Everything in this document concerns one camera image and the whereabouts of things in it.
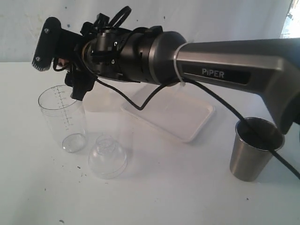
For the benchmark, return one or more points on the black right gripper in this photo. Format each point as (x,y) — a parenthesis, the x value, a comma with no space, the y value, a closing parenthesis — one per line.
(73,54)

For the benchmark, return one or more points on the stainless steel cup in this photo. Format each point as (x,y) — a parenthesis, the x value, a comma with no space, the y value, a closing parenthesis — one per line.
(254,140)

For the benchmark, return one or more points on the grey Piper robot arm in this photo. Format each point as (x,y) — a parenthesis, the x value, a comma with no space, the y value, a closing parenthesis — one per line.
(269,68)

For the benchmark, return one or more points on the clear plastic shaker cup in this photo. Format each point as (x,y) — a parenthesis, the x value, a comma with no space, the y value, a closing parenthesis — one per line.
(65,118)

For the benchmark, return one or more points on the clear domed shaker lid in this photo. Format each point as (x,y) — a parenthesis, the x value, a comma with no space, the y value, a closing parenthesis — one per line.
(107,159)

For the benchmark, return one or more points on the translucent plastic container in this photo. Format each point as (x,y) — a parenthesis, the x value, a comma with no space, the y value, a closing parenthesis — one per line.
(97,101)

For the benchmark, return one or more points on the white rectangular tray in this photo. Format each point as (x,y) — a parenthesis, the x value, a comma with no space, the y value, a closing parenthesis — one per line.
(174,113)

